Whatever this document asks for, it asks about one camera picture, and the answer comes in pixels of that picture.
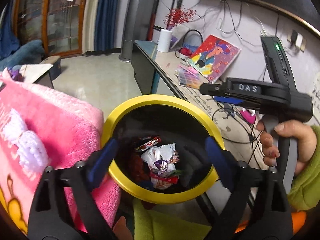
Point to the wooden glass door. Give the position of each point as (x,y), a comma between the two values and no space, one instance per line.
(57,23)

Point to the red white candy wrapper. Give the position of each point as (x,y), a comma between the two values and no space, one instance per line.
(169,177)

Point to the colourful painting canvas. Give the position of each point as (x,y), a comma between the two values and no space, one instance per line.
(213,57)

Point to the dark tv cabinet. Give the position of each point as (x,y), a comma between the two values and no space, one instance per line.
(156,73)

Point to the right hand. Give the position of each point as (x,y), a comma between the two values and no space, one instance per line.
(306,137)

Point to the red snack wrapper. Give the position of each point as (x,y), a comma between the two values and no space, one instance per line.
(145,143)

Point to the dark blue curtain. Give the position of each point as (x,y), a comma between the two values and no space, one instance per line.
(105,24)

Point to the low coffee table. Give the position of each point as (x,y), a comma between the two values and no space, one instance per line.
(43,73)

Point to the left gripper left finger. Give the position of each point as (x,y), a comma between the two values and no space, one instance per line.
(50,217)

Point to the white foam net bundle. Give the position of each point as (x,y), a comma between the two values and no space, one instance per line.
(30,149)

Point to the white snack bag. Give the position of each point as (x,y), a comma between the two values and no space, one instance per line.
(162,158)

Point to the yellow rimmed trash bin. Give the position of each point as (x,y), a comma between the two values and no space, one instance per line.
(175,121)

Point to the grey tower air conditioner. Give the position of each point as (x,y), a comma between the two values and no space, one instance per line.
(136,25)

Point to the white cylinder vase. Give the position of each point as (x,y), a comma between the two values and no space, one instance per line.
(164,41)

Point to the blue grey sofa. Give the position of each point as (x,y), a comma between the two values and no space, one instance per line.
(12,53)

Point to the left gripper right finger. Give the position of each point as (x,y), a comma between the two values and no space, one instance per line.
(271,215)

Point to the green sleeve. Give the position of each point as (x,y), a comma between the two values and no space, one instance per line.
(304,194)
(149,224)

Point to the pink cartoon fleece blanket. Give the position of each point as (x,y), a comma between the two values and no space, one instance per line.
(70,132)

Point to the green right sleeve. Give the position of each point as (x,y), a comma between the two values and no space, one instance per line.
(304,194)

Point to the red berry branches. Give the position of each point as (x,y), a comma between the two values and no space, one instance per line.
(178,16)

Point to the green left sleeve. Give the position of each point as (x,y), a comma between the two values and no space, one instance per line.
(149,224)

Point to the colour pencil set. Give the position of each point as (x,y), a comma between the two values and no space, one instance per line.
(188,77)

